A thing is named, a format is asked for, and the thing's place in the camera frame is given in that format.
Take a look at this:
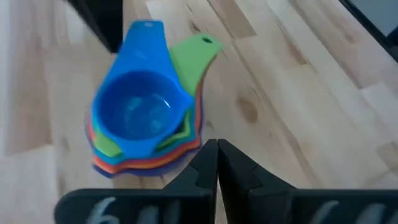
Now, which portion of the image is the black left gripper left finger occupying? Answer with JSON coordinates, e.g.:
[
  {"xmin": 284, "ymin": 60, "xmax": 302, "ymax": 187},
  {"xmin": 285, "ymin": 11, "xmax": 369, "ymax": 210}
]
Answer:
[{"xmin": 54, "ymin": 138, "xmax": 218, "ymax": 224}]

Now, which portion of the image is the teal measuring cup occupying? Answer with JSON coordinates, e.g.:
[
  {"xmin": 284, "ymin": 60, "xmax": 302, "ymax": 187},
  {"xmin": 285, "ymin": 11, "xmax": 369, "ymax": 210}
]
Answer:
[{"xmin": 90, "ymin": 102, "xmax": 197, "ymax": 166}]

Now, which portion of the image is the red measuring cup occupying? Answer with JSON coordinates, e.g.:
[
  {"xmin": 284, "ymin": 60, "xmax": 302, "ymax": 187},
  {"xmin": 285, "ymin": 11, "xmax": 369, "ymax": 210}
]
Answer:
[{"xmin": 86, "ymin": 90, "xmax": 203, "ymax": 175}]

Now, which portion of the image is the navy measuring cup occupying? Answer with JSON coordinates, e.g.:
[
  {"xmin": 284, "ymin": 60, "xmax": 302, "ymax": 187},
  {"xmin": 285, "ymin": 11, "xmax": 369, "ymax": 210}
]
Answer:
[{"xmin": 85, "ymin": 93, "xmax": 205, "ymax": 179}]

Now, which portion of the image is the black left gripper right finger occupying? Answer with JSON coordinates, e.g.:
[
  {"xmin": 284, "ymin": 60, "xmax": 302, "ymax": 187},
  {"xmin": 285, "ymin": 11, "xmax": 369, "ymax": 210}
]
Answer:
[{"xmin": 217, "ymin": 138, "xmax": 398, "ymax": 224}]

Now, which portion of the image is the blue measuring cup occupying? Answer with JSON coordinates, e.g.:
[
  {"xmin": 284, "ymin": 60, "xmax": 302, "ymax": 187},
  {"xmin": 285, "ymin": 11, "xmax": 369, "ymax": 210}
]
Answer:
[{"xmin": 90, "ymin": 19, "xmax": 194, "ymax": 159}]

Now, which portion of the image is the green measuring cup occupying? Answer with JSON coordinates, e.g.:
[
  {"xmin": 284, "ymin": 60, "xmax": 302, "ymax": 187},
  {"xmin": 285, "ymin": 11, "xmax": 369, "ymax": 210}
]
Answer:
[{"xmin": 93, "ymin": 33, "xmax": 224, "ymax": 158}]

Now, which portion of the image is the orange measuring cup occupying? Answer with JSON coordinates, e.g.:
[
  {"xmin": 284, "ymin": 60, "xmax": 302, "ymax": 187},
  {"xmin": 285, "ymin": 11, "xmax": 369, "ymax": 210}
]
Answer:
[{"xmin": 88, "ymin": 83, "xmax": 203, "ymax": 170}]

